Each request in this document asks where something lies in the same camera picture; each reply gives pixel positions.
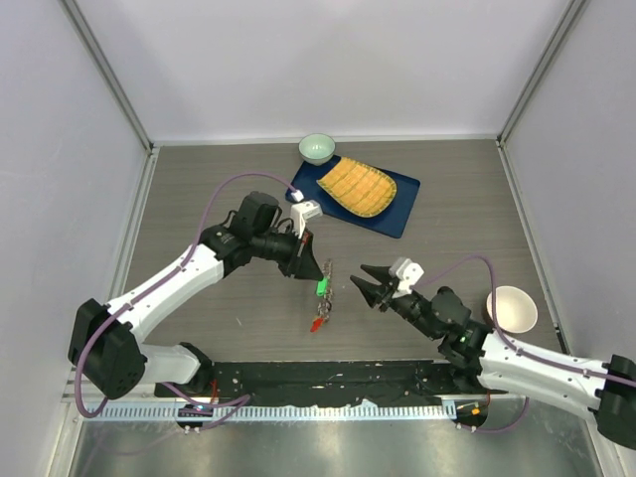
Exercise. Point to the yellow woven bamboo mat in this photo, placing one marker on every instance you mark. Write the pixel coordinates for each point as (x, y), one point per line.
(359, 188)

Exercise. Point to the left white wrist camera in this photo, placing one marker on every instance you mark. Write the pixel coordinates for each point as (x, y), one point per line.
(302, 211)

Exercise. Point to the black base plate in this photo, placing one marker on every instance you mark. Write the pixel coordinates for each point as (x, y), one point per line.
(337, 384)

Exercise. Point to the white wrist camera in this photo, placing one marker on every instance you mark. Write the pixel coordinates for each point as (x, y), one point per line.
(302, 211)
(407, 273)

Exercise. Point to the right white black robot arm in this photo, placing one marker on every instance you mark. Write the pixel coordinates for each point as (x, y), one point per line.
(486, 357)

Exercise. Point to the light green ceramic bowl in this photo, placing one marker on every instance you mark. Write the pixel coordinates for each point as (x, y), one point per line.
(317, 148)

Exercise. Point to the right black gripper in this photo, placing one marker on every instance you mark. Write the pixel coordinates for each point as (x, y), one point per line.
(374, 292)

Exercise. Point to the green capped key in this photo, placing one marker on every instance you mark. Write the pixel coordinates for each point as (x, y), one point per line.
(322, 286)

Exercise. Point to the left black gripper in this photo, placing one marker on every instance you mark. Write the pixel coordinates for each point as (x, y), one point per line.
(308, 267)

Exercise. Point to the slotted white cable duct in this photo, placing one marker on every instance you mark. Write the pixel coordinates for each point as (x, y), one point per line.
(174, 410)

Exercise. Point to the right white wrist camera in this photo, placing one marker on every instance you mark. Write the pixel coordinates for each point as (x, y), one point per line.
(407, 273)

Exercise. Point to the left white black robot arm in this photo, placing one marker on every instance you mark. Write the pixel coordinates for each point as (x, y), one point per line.
(108, 343)

